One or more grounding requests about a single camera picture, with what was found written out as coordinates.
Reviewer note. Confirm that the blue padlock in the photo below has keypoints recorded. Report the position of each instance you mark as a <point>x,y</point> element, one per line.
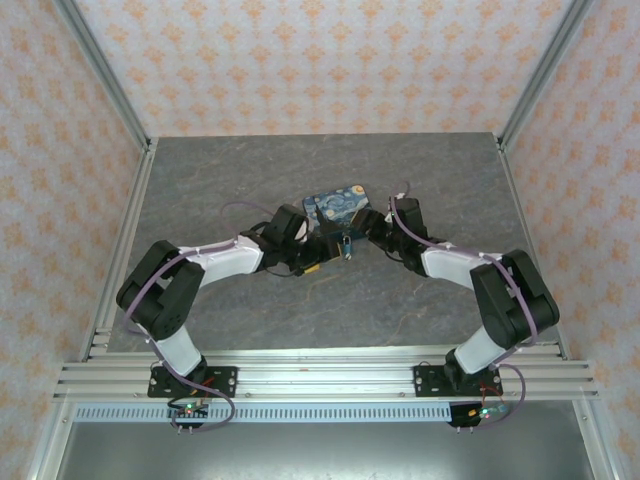
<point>346,245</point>

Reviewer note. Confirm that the starry night printed box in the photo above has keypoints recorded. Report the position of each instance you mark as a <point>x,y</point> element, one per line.
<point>335,205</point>

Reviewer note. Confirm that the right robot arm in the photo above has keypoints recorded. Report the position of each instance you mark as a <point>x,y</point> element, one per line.
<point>450,262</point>

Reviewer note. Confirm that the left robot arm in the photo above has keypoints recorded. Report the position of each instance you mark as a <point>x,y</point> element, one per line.
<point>225,260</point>

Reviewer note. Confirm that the small controller circuit board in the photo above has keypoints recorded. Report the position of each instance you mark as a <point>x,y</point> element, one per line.
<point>190,411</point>
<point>480,414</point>

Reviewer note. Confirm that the grey metal panel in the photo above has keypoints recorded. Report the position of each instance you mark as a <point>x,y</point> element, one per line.
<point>325,450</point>

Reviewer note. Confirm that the aluminium frame rail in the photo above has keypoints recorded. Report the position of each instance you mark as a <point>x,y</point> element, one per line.
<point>125,240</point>
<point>535,240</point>
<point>325,375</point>

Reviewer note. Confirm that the aluminium corner post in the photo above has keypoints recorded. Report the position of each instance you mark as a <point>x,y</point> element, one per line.
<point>545,70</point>
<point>597,440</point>
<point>100,70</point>
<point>50,440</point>

